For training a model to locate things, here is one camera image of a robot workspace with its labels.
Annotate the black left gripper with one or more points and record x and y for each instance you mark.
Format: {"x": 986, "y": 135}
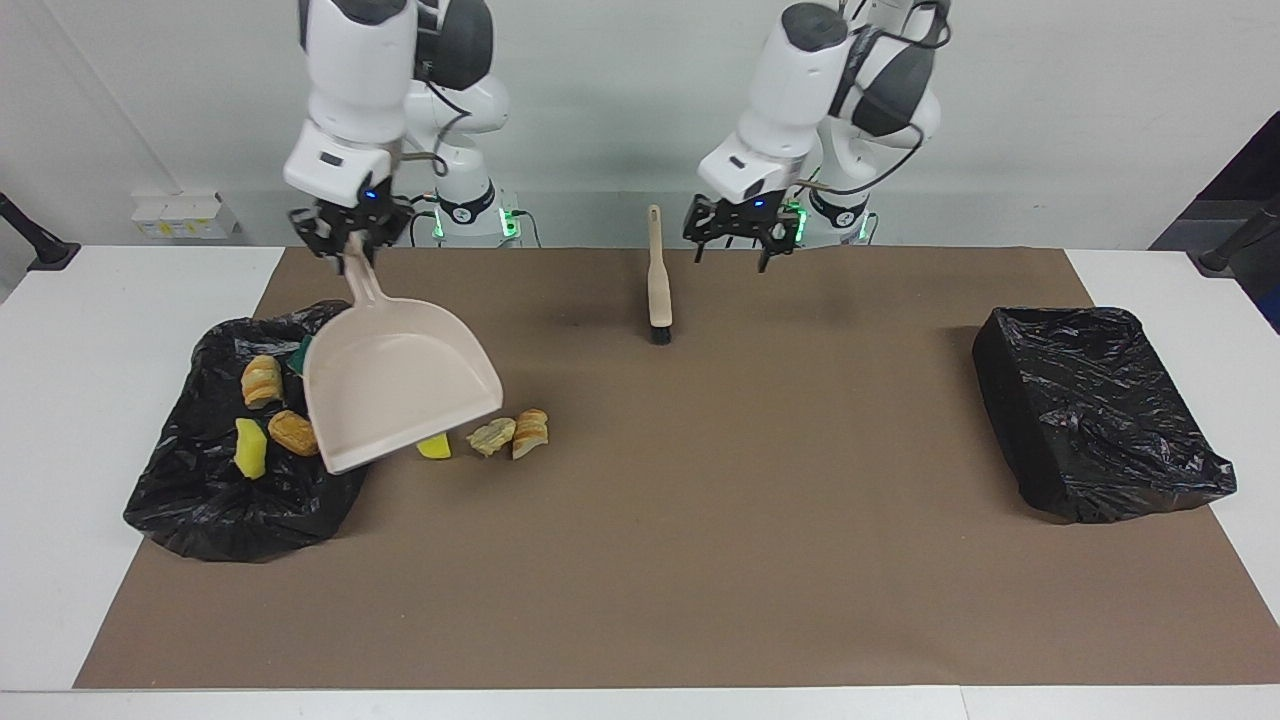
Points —
{"x": 745, "y": 218}

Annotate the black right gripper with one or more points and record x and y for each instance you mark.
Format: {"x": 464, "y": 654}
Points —
{"x": 362, "y": 212}

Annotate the beige hand brush black bristles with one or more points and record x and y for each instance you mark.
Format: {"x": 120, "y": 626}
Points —
{"x": 659, "y": 290}

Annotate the green and yellow sponge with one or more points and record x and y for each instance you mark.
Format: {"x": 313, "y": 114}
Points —
{"x": 303, "y": 352}

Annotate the beige plastic dustpan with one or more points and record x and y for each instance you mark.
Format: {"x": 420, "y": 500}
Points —
{"x": 400, "y": 390}

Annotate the crusty bread chunk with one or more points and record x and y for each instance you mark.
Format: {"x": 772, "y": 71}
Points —
{"x": 262, "y": 382}

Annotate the brown bread roll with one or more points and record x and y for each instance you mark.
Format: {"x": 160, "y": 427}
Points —
{"x": 292, "y": 432}

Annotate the plain yellow sponge piece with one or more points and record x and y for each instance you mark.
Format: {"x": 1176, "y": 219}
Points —
{"x": 435, "y": 449}

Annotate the notched yellow sponge piece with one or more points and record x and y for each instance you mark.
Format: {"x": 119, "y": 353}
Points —
{"x": 250, "y": 452}

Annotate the pale flaky pastry piece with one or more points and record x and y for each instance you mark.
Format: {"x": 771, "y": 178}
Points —
{"x": 490, "y": 437}

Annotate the striped croissant piece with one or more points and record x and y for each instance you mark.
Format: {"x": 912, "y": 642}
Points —
{"x": 529, "y": 435}

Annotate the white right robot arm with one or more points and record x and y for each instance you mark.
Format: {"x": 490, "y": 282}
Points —
{"x": 360, "y": 80}

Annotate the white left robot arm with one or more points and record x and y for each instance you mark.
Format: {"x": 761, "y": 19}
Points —
{"x": 800, "y": 90}

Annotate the bin with crumpled black bag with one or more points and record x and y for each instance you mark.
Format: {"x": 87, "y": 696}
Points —
{"x": 200, "y": 500}

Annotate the bin with taut black bag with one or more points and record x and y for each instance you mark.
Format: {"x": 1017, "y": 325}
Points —
{"x": 1090, "y": 410}

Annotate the brown paper table mat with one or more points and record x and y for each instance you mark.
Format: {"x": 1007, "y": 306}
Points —
{"x": 700, "y": 560}

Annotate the dark partition panel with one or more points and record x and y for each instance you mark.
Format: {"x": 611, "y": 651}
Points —
{"x": 1240, "y": 190}

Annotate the white wall socket box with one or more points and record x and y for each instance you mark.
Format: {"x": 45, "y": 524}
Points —
{"x": 185, "y": 215}

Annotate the black camera stand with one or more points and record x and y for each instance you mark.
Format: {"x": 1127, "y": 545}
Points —
{"x": 40, "y": 248}
{"x": 1235, "y": 250}

